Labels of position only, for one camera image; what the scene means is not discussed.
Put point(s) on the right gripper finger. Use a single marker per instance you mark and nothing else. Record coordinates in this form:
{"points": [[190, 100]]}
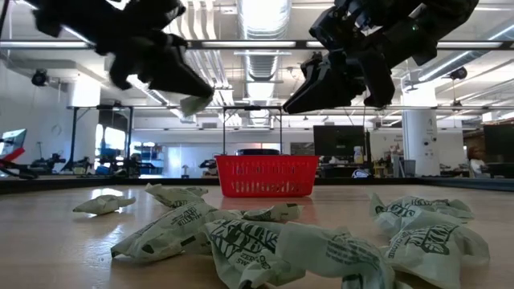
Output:
{"points": [[379, 84], [325, 86]]}

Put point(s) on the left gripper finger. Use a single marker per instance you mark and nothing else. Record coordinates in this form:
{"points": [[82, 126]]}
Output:
{"points": [[176, 74]]}

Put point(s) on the green-printed white packet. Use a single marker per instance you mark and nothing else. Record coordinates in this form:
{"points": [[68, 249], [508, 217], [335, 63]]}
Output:
{"points": [[192, 106], [172, 196], [277, 212], [417, 210], [168, 233], [102, 204], [337, 257], [437, 249], [245, 249]]}

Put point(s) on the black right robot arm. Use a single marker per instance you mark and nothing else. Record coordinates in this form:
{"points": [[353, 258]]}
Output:
{"points": [[449, 12]]}

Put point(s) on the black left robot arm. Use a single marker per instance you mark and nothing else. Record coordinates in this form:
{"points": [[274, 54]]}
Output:
{"points": [[60, 20]]}

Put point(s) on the grey bin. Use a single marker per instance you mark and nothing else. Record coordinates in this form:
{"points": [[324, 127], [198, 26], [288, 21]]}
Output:
{"points": [[409, 168]]}

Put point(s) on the black monitor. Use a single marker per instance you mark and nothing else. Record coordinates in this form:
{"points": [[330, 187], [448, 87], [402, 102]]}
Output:
{"points": [[500, 144], [339, 140]]}

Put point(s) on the white round column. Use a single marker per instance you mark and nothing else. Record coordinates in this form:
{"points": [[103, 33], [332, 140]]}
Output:
{"points": [[419, 132]]}

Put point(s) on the black ceiling fixture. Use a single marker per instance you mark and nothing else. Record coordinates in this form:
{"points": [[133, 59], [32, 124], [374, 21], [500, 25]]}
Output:
{"points": [[39, 77], [458, 73]]}

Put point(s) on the white bottle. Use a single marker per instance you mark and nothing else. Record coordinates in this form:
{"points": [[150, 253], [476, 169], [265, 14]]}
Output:
{"points": [[358, 155]]}

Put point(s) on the blue storage shelf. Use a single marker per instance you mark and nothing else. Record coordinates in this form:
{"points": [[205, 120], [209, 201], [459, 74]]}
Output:
{"points": [[150, 158]]}

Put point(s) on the red slotted plastic basket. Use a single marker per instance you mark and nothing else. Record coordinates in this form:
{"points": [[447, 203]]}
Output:
{"points": [[267, 176]]}

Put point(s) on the person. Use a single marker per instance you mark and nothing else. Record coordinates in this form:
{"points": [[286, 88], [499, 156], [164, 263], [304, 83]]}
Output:
{"points": [[477, 162]]}

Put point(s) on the red and black clamp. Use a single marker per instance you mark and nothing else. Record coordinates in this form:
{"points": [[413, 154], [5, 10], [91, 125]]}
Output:
{"points": [[16, 162]]}

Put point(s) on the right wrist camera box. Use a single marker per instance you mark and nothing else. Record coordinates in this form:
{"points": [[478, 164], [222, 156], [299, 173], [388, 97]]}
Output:
{"points": [[333, 28]]}

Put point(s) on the black station frame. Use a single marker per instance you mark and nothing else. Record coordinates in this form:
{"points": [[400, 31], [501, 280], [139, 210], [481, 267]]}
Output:
{"points": [[74, 136], [253, 108]]}

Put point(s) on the silver ventilation duct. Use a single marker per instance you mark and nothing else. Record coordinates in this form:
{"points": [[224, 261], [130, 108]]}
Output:
{"points": [[263, 20]]}

